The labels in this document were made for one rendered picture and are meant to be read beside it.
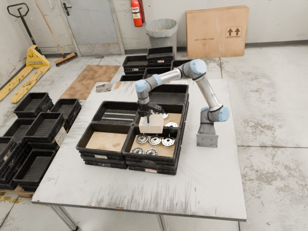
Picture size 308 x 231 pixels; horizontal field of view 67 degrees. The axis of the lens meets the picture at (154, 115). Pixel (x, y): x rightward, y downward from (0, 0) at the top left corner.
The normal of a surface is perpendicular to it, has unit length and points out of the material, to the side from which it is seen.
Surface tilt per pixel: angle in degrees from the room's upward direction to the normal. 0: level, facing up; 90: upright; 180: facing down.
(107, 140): 0
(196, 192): 0
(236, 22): 79
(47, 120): 0
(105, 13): 90
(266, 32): 90
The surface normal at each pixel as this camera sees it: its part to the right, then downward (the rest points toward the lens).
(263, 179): -0.13, -0.73
